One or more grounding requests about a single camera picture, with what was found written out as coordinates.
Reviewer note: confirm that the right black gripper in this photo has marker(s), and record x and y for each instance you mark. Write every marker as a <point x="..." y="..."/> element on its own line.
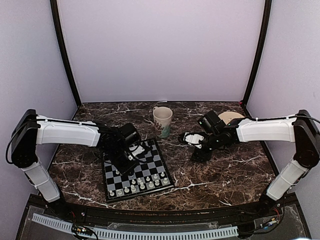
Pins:
<point x="200" y="156"/>

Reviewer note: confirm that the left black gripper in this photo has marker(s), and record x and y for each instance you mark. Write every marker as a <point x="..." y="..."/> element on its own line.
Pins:
<point x="128" y="170"/>

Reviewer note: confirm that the white knight chess piece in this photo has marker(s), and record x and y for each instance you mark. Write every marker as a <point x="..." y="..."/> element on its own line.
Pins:
<point x="126" y="190"/>

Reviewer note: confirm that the black grey chessboard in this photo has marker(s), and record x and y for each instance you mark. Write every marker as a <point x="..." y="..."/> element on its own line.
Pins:
<point x="148" y="170"/>

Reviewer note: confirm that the white bishop chess piece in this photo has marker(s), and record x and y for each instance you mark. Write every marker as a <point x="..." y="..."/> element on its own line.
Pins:
<point x="150" y="185"/>

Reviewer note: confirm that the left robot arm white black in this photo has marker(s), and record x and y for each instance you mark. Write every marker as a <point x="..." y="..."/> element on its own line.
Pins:
<point x="36" y="138"/>

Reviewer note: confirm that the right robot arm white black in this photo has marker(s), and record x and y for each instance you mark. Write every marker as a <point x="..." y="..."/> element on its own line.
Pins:
<point x="293" y="141"/>

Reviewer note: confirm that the beige bowl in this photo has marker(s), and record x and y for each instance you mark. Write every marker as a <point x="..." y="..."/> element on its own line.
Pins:
<point x="228" y="116"/>

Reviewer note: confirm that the cream floral mug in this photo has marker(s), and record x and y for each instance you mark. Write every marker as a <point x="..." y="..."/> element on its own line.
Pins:
<point x="162" y="118"/>

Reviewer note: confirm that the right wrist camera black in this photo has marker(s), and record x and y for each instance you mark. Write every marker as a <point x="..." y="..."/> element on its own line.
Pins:
<point x="211" y="123"/>

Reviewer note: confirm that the black front rail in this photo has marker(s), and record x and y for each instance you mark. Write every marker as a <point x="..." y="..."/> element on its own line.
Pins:
<point x="239" y="214"/>

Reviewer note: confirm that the white slotted cable duct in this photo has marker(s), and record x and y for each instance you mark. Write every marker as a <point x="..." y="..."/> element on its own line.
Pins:
<point x="135" y="232"/>

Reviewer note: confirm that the right black frame post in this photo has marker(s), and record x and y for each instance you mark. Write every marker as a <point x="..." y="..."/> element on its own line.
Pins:
<point x="259" y="51"/>

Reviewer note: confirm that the black frame post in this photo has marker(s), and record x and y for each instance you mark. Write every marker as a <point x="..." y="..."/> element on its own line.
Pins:
<point x="63" y="51"/>
<point x="259" y="51"/>

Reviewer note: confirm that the left black frame post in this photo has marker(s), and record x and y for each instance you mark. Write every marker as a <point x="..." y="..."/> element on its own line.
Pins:
<point x="63" y="51"/>

